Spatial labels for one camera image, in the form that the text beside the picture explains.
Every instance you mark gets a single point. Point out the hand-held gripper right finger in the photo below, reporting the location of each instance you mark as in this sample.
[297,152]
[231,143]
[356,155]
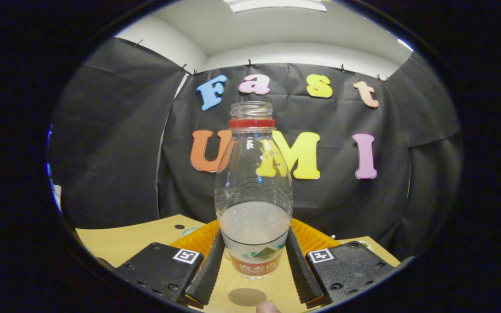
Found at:
[300,274]

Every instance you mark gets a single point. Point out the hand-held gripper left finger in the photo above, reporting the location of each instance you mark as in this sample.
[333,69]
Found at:
[209,274]

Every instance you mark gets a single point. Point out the round brown coaster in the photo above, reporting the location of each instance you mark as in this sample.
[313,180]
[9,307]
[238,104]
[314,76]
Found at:
[247,297]

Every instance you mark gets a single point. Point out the clear plastic juice bottle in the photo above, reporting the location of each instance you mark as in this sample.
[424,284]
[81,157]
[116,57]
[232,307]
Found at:
[255,174]

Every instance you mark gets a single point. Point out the pale green plate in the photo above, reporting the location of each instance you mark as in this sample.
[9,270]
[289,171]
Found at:
[188,232]

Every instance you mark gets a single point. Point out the wooden table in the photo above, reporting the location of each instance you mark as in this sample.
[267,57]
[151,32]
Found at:
[120,241]

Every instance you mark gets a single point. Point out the large ceiling light panel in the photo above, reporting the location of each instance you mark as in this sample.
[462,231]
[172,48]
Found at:
[276,4]

